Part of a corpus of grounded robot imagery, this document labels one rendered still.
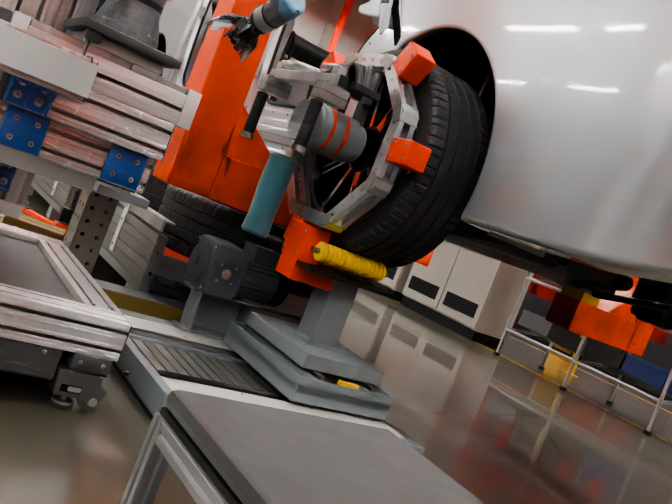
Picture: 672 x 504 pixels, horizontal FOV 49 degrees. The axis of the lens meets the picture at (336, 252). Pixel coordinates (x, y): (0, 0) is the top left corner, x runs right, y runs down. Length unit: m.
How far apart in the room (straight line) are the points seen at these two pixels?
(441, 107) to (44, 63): 1.07
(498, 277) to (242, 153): 4.75
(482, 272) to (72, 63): 5.93
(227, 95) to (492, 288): 4.86
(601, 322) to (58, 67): 3.13
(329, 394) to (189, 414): 1.27
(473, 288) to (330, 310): 4.94
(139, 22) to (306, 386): 1.06
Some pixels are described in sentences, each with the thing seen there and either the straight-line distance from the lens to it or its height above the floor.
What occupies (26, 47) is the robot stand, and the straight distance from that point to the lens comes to 1.57.
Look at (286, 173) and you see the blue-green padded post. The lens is 2.28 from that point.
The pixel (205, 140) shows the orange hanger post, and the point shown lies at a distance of 2.53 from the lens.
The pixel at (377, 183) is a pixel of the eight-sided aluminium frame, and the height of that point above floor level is 0.75.
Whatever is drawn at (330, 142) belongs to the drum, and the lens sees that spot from 2.17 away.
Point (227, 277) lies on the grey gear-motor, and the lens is 2.43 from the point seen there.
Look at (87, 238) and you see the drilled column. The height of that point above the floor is 0.25.
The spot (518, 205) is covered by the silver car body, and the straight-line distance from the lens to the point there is 1.94.
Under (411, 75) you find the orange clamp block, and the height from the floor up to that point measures 1.07.
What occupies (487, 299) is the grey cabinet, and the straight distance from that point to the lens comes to 7.06.
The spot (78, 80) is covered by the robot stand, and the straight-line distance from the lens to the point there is 1.58.
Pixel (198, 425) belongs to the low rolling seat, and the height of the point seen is 0.33.
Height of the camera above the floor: 0.62
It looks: 3 degrees down
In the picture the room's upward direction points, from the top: 22 degrees clockwise
